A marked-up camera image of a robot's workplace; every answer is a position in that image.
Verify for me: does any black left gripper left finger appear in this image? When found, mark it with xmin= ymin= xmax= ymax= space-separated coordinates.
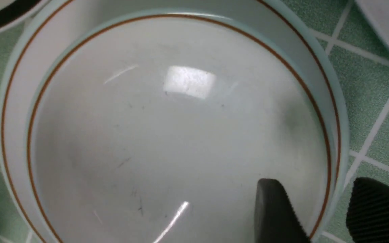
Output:
xmin=254 ymin=179 xmax=311 ymax=243

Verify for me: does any pale blue bowl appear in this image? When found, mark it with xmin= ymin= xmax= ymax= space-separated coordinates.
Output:
xmin=0 ymin=0 xmax=350 ymax=243

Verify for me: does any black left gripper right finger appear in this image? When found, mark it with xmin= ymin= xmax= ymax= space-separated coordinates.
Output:
xmin=346 ymin=178 xmax=389 ymax=243

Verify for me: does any black-rimmed white bowl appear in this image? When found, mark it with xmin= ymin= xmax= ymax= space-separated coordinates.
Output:
xmin=0 ymin=0 xmax=49 ymax=32

